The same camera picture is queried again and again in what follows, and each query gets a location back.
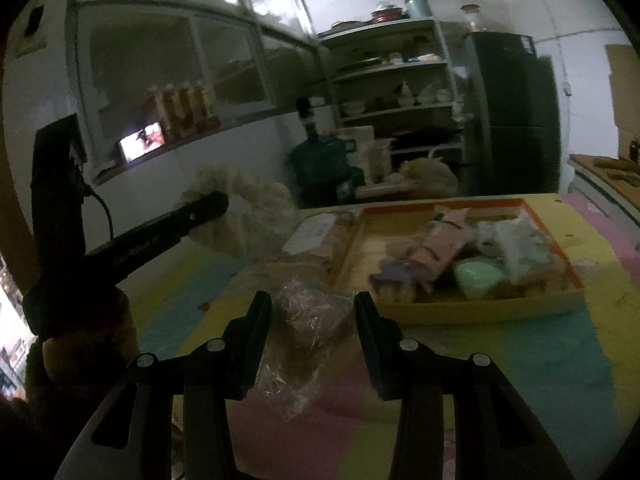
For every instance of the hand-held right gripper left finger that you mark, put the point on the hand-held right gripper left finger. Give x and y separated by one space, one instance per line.
260 325

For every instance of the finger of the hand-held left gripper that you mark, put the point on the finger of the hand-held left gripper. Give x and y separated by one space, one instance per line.
165 230

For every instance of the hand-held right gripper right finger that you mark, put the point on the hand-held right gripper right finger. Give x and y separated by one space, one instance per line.
367 330

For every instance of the clear bag with brown sponge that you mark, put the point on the clear bag with brown sponge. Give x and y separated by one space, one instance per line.
305 320

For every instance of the white fluffy cloth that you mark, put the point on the white fluffy cloth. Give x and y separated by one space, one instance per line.
250 210

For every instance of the orange-rimmed cardboard box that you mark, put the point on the orange-rimmed cardboard box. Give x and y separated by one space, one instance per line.
475 312

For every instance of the pink packet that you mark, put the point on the pink packet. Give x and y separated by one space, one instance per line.
445 245

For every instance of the green round sponge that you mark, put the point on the green round sponge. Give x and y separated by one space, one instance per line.
477 276

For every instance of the green floral tissue pack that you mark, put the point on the green floral tissue pack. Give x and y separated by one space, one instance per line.
525 250

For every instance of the person's left hand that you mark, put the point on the person's left hand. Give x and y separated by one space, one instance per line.
90 340

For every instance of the lit phone screen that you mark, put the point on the lit phone screen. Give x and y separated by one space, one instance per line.
142 141

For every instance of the large floral tissue pack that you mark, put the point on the large floral tissue pack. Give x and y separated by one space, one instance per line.
315 232

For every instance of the amber liquid bottle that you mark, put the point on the amber liquid bottle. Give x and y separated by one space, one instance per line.
177 110
193 107
160 115
209 105

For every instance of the white plastic bag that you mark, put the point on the white plastic bag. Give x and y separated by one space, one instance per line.
425 175

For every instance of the blue water jug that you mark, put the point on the blue water jug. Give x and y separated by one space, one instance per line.
320 170

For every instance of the glass door cabinet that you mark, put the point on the glass door cabinet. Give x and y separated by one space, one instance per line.
150 60

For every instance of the white sacks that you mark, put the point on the white sacks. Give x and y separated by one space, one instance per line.
370 155

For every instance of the black water pump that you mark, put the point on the black water pump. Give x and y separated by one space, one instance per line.
307 115

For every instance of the colourful patchwork blanket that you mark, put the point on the colourful patchwork blanket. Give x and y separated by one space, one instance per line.
550 360

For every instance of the grey shelf unit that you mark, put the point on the grey shelf unit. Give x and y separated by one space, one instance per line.
395 90

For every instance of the dark refrigerator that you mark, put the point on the dark refrigerator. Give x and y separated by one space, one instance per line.
515 110

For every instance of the kitchen counter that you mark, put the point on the kitchen counter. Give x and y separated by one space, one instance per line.
600 190

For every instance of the red pot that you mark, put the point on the red pot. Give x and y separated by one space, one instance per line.
386 12

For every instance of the teal canister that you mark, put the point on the teal canister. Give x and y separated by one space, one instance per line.
417 6

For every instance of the glass jar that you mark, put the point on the glass jar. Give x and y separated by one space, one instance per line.
471 19

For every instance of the cardboard wall sheets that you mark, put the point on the cardboard wall sheets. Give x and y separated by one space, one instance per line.
625 95

